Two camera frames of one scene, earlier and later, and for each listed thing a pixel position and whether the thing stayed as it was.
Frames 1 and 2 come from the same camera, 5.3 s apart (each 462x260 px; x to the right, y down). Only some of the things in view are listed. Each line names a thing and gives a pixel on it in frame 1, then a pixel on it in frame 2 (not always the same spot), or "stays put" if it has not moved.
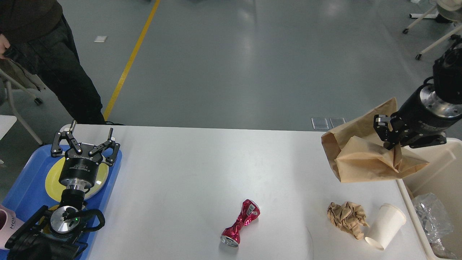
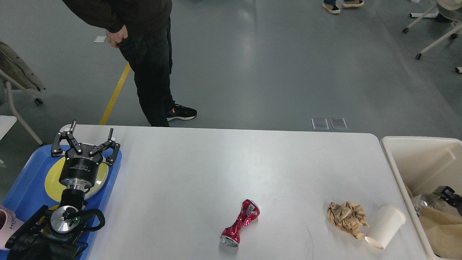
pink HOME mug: [8, 224] stays put
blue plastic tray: [27, 194] stays put
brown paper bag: [356, 151] to [443, 231]
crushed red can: [231, 235] stays put
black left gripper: [79, 169] stays put
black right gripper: [424, 113] to [447, 193]
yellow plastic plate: [55, 188] stays put
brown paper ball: [349, 217] stays put
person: [38, 36] to [141, 29]
